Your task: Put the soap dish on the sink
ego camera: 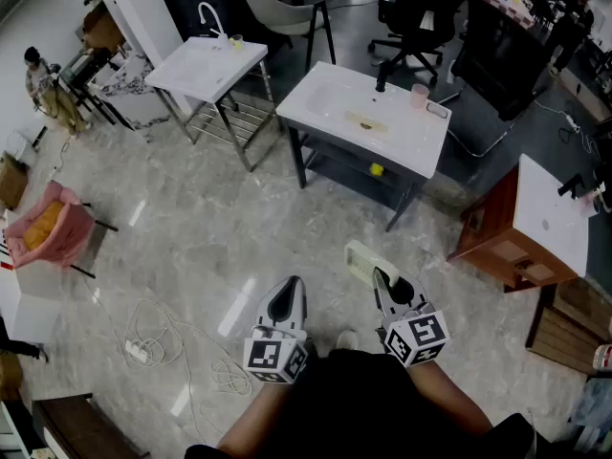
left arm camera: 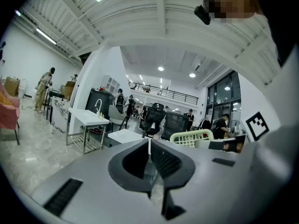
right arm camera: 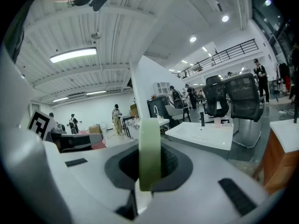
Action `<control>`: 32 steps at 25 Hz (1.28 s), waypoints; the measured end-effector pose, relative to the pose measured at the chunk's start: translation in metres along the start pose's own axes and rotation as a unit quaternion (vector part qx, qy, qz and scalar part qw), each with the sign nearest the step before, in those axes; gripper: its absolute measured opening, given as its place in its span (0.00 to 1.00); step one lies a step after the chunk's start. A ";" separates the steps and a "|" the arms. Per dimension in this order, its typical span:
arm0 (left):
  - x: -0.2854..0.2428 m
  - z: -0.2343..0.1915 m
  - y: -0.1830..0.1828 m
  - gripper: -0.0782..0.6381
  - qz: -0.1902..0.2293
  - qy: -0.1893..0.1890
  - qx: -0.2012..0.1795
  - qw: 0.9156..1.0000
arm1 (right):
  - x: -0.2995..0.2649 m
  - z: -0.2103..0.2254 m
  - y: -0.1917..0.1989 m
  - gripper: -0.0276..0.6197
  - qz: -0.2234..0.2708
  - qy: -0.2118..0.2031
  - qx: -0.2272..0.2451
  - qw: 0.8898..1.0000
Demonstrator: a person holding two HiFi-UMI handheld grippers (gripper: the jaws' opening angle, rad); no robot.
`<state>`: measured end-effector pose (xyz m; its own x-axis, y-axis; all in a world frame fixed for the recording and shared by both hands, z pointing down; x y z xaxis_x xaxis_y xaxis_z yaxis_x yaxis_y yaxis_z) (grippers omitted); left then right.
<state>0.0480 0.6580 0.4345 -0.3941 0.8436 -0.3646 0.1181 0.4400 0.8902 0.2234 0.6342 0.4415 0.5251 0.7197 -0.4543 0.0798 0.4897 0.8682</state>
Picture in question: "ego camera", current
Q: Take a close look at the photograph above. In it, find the white basin top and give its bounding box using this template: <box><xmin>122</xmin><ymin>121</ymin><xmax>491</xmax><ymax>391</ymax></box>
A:
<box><xmin>514</xmin><ymin>153</ymin><xmax>599</xmax><ymax>278</ymax></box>

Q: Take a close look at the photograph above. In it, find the brown wooden cabinet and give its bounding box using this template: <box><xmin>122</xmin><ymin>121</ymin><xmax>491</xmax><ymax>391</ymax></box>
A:
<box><xmin>447</xmin><ymin>164</ymin><xmax>579</xmax><ymax>294</ymax></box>

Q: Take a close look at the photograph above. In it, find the person's right forearm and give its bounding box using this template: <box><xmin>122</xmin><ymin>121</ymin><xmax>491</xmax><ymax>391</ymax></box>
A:
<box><xmin>405</xmin><ymin>361</ymin><xmax>493</xmax><ymax>437</ymax></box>

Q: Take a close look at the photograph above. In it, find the grey chair with black legs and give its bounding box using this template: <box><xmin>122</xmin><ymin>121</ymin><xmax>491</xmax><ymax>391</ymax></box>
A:
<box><xmin>243</xmin><ymin>0</ymin><xmax>337</xmax><ymax>74</ymax></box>

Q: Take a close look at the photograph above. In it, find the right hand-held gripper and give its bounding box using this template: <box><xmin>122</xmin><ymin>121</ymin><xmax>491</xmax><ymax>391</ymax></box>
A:
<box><xmin>371</xmin><ymin>265</ymin><xmax>451</xmax><ymax>367</ymax></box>

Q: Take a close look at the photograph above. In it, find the checkered cloth table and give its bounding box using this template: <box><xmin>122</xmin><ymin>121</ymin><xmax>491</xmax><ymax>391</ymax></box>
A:
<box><xmin>472</xmin><ymin>0</ymin><xmax>536</xmax><ymax>31</ymax></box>

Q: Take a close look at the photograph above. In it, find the person's black clothing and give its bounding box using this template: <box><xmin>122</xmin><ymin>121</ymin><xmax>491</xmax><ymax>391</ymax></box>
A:
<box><xmin>184</xmin><ymin>349</ymin><xmax>536</xmax><ymax>459</ymax></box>

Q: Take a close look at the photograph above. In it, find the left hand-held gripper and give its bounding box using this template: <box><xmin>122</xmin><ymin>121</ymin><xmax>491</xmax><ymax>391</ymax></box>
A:
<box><xmin>242</xmin><ymin>274</ymin><xmax>317</xmax><ymax>384</ymax></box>

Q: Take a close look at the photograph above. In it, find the dark grey basin stand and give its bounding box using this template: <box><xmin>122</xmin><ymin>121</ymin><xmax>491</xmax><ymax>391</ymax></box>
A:
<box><xmin>286</xmin><ymin>126</ymin><xmax>431</xmax><ymax>232</ymax></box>

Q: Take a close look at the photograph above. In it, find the black basin faucet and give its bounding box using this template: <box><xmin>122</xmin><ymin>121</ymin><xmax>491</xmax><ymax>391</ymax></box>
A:
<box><xmin>375</xmin><ymin>59</ymin><xmax>398</xmax><ymax>94</ymax></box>

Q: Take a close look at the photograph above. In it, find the orange cushion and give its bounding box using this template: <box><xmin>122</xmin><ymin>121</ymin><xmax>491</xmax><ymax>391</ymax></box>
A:
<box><xmin>22</xmin><ymin>201</ymin><xmax>66</xmax><ymax>251</ymax></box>

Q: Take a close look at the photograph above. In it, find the dark wooden bench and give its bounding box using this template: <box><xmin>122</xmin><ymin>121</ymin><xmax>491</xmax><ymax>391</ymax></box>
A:
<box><xmin>32</xmin><ymin>392</ymin><xmax>152</xmax><ymax>459</ymax></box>

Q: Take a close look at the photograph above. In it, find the pink armchair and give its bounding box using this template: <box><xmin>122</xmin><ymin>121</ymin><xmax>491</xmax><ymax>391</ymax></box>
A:
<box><xmin>3</xmin><ymin>179</ymin><xmax>120</xmax><ymax>280</ymax></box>

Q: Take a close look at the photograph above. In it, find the marble pattern cabinet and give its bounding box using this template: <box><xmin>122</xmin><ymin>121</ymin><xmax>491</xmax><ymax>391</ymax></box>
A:
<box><xmin>90</xmin><ymin>50</ymin><xmax>173</xmax><ymax>131</ymax></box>

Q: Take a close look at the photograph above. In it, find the black swivel office chair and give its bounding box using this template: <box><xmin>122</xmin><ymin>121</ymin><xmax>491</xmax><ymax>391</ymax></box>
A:
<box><xmin>367</xmin><ymin>0</ymin><xmax>477</xmax><ymax>85</ymax></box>

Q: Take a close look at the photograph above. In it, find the black mesh cantilever chair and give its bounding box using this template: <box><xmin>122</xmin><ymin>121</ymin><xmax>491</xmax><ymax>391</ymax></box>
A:
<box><xmin>437</xmin><ymin>0</ymin><xmax>551</xmax><ymax>158</ymax></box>

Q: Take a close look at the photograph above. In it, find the white ceramic washbasin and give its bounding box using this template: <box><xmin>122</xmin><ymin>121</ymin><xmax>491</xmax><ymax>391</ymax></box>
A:
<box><xmin>275</xmin><ymin>60</ymin><xmax>452</xmax><ymax>180</ymax></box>

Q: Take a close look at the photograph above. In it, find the person's left forearm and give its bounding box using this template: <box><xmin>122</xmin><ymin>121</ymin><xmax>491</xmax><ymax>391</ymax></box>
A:
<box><xmin>215</xmin><ymin>379</ymin><xmax>293</xmax><ymax>459</ymax></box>

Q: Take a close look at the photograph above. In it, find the brown cardboard box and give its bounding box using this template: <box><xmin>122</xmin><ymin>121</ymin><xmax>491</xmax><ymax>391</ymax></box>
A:
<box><xmin>0</xmin><ymin>153</ymin><xmax>29</xmax><ymax>209</ymax></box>

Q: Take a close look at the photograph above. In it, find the wooden slatted crate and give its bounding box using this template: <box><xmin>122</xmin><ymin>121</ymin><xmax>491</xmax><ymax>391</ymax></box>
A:
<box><xmin>525</xmin><ymin>277</ymin><xmax>612</xmax><ymax>377</ymax></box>

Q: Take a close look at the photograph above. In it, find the white gooseneck faucet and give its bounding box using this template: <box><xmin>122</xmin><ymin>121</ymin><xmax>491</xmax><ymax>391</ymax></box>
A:
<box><xmin>198</xmin><ymin>1</ymin><xmax>230</xmax><ymax>50</ymax></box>

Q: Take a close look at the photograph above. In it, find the white ridged plastic tray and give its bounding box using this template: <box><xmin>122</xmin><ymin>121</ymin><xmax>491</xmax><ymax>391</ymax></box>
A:
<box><xmin>343</xmin><ymin>239</ymin><xmax>401</xmax><ymax>287</ymax></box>

